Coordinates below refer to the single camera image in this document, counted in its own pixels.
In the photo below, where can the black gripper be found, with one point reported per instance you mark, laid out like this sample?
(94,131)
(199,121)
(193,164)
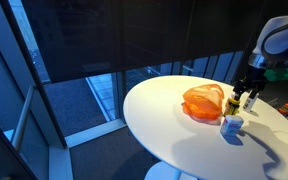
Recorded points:
(253,77)

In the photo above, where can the yellow and brown bottle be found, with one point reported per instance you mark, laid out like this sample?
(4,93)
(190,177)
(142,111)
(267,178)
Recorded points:
(231,107)

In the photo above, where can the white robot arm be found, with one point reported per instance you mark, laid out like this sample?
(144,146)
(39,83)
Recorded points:
(280,40)

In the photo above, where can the orange plastic bag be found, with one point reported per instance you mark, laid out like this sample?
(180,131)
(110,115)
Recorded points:
(204,101)

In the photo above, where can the small orange and black object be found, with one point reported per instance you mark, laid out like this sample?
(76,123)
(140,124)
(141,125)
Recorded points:
(285,108)

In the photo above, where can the dark roller window blind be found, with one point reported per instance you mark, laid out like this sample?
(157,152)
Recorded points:
(134,33)

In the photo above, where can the grey metal handrail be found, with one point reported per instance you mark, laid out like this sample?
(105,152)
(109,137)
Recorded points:
(22,120)

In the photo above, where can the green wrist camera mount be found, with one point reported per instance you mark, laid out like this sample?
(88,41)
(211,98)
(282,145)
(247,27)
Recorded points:
(282,74)

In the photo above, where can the white table pedestal base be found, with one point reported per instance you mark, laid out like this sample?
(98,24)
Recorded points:
(160,172)

